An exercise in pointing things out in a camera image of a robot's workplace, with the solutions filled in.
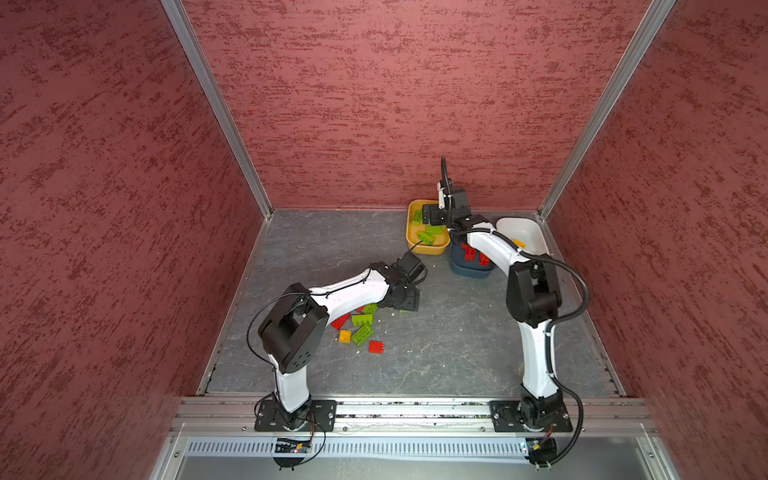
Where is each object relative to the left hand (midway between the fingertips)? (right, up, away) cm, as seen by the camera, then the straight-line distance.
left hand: (402, 307), depth 88 cm
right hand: (+11, +30, +13) cm, 35 cm away
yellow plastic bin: (+6, +18, +17) cm, 26 cm away
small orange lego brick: (-17, -9, -1) cm, 19 cm away
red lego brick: (+19, +16, -19) cm, 31 cm away
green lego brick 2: (-10, -1, +3) cm, 10 cm away
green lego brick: (+9, +21, +21) cm, 31 cm away
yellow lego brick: (+45, +19, +21) cm, 53 cm away
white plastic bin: (+49, +23, +24) cm, 60 cm away
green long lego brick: (+11, +24, +7) cm, 27 cm away
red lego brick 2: (-8, -11, -3) cm, 14 cm away
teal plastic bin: (+22, +11, +11) cm, 27 cm away
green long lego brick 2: (-12, -8, -1) cm, 15 cm away
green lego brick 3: (-13, -4, 0) cm, 14 cm away
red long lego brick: (-19, -5, +1) cm, 20 cm away
